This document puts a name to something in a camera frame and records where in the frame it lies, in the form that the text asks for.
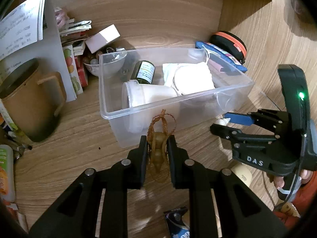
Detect small white round container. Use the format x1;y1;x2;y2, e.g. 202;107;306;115
188;48;206;60

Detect bowl of beads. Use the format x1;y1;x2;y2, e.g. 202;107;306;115
83;51;102;76

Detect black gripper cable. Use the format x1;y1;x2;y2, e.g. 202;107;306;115
274;170;304;210

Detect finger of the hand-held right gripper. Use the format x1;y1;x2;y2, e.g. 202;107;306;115
210;124;281;144
224;109;291;132

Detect small white figurine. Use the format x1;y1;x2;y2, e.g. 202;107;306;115
214;118;231;127

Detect green orange tube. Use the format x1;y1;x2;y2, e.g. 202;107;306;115
0;145;15;201

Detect brown gourd pendant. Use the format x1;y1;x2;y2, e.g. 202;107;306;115
147;109;177;182

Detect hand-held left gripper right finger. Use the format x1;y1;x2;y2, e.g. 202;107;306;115
168;135;290;238

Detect black pens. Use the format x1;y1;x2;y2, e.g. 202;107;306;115
5;131;32;154

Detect pile of packets and papers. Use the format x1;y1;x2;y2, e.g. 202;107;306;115
54;7;92;46

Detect white cardboard box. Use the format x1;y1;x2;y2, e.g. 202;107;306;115
85;25;120;54

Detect red box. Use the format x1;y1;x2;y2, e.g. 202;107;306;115
74;55;89;88

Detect dark green bottle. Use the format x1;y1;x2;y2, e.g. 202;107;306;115
130;60;156;85

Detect white printed paper sheet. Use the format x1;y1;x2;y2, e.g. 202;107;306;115
0;0;47;60

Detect white drawstring pouch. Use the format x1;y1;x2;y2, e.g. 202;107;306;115
162;46;215;90

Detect clear plastic bin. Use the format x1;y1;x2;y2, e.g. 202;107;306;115
98;47;255;149

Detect black round case orange zipper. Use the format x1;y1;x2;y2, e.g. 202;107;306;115
210;31;247;63

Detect white cloth bundle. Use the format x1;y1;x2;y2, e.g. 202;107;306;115
173;66;215;97

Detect open white booklet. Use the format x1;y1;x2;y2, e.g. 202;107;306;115
0;0;77;102

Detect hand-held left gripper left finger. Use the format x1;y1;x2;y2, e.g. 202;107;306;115
28;136;149;238

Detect blue zipper pouch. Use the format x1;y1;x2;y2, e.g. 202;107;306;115
195;41;248;73

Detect blue snack packet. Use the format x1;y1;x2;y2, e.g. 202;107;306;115
163;206;192;238

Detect brown cup with handle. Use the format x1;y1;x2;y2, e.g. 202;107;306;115
0;58;67;143

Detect person's right hand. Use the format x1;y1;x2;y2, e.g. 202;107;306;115
267;169;314;189

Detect wooden desktop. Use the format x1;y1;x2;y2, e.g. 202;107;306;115
11;40;285;238

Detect cream cylinder bottle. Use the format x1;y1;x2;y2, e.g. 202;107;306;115
122;79;180;132

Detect fruit printed book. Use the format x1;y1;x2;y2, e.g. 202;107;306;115
62;45;83;95

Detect small cream bottle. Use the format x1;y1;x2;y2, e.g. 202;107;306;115
230;165;253;192

